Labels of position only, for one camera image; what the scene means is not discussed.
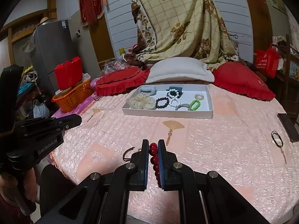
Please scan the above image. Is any red bead bracelet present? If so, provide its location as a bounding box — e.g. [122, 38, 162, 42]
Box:
[148, 141, 162, 188]

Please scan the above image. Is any dark brown bead bracelet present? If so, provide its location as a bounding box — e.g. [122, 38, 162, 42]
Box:
[155, 96, 170, 110]

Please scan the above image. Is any silver coil hair tie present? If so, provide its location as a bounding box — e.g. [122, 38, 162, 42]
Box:
[174, 103, 192, 111]

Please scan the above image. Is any cream dotted scrunchie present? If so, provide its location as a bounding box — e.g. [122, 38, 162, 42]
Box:
[127, 93, 156, 110]

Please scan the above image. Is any white bead bracelet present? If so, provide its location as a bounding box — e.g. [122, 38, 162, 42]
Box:
[168, 97, 181, 108]

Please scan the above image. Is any green bead bracelet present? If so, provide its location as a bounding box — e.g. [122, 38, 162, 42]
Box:
[188, 99, 202, 111]

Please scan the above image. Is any dark blue hair claw clip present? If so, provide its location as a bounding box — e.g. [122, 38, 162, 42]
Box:
[167, 86, 182, 98]

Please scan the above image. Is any white pearl bracelet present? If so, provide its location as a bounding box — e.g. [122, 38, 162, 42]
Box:
[166, 87, 181, 99]

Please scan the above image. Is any grey fluffy hair scrunchie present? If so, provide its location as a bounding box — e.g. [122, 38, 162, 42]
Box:
[138, 85, 157, 96]

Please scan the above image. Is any black cord necklace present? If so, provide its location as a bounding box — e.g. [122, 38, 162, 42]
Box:
[271, 130, 284, 148]

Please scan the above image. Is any left hand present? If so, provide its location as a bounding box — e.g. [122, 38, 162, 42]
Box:
[0, 165, 39, 206]

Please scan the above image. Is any brown metal hook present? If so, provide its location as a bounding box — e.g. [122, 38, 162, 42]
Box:
[122, 147, 141, 163]

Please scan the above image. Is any orange plastic basket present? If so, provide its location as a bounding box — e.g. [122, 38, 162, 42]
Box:
[51, 79, 93, 113]

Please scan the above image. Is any red box in basket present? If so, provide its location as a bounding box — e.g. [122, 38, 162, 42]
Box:
[54, 56, 83, 90]

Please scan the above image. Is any red frilled cushion left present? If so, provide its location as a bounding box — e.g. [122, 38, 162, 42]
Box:
[95, 66, 150, 96]

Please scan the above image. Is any white shallow cardboard tray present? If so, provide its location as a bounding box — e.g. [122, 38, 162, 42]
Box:
[122, 84, 213, 119]

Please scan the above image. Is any clear plastic bag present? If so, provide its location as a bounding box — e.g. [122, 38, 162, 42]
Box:
[101, 54, 131, 76]

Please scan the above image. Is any grey refrigerator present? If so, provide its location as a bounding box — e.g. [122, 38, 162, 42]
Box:
[30, 19, 76, 95]

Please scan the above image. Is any pink quilted bedspread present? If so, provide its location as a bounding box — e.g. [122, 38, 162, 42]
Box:
[47, 81, 299, 224]

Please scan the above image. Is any white pillow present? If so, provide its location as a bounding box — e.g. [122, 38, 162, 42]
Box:
[146, 57, 214, 84]

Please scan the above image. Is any red cushion right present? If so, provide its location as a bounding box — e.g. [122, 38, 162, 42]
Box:
[212, 62, 275, 101]

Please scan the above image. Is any red hanging decoration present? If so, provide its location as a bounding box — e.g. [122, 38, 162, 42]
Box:
[78, 0, 107, 28]

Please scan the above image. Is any wooden chair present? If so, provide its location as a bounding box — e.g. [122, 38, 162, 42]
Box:
[275, 34, 298, 123]

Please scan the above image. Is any red shopping bag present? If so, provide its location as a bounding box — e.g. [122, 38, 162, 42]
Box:
[254, 44, 279, 78]

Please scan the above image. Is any floral beige checked blanket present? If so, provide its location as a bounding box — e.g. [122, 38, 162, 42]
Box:
[131, 0, 238, 71]

